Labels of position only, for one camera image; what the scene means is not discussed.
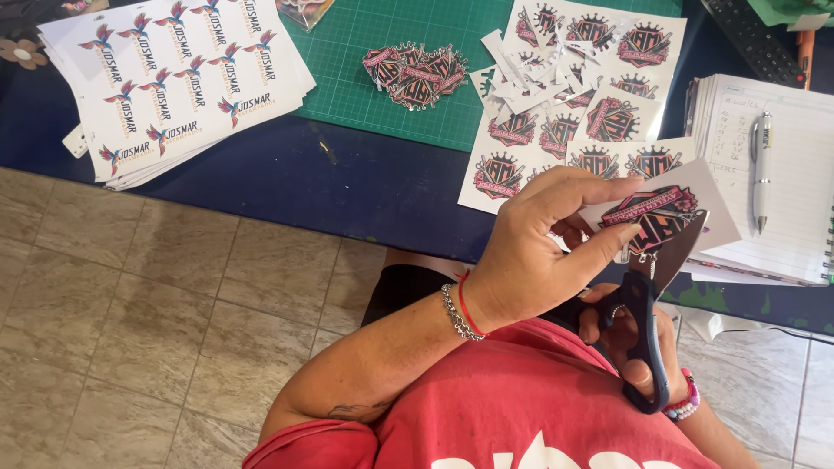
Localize person's right hand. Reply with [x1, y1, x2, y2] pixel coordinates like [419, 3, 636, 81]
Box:
[576, 285, 689, 409]

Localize person's left hand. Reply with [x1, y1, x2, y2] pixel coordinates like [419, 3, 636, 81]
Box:
[464, 166, 646, 334]

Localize black-handled scissors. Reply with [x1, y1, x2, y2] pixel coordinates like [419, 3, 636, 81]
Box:
[595, 208, 711, 416]

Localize single crown logo sticker piece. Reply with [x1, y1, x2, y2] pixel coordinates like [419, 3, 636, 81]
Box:
[579, 158, 744, 264]

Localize large crown logo sticker sheet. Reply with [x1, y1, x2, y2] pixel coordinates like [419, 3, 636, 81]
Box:
[457, 0, 689, 216]

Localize black shorts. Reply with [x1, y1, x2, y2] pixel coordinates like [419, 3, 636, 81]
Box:
[360, 264, 616, 373]

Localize red t-shirt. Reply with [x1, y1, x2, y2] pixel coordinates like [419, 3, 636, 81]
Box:
[241, 317, 721, 469]

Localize cut strip of two stickers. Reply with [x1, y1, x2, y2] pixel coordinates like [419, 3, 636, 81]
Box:
[564, 136, 699, 183]

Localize pile of white paper scraps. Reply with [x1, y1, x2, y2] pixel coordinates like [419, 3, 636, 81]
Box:
[477, 5, 628, 123]

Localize white ballpoint pen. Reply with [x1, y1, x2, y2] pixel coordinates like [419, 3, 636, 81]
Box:
[748, 111, 775, 235]

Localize pile of cut-out logo stickers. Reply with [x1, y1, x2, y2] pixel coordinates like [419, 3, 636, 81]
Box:
[361, 41, 470, 112]

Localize open lined notebook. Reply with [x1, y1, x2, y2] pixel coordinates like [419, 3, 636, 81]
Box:
[681, 73, 834, 288]

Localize green cutting mat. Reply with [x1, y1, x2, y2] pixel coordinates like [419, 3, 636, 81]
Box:
[280, 0, 684, 153]

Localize black remote control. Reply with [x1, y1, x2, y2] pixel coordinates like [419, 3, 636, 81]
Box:
[700, 0, 808, 90]

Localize orange pen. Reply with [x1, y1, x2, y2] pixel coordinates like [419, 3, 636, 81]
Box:
[795, 29, 817, 91]

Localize clear plastic packet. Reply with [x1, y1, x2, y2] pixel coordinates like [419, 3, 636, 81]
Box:
[274, 0, 337, 33]

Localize green paper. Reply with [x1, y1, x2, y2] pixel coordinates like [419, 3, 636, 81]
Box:
[745, 0, 834, 32]

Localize stack of bird print sheets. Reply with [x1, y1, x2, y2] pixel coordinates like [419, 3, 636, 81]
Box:
[37, 0, 318, 192]

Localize small white tag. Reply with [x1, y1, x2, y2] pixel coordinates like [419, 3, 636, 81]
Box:
[63, 123, 89, 159]

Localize pink and white beaded bracelet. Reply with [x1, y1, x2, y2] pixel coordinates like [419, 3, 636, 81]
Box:
[661, 368, 702, 423]

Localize red string bracelet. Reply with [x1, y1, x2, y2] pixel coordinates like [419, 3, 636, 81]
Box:
[455, 270, 490, 338]

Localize silver chain bracelet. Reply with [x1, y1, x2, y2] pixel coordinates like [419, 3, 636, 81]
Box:
[440, 282, 487, 343]

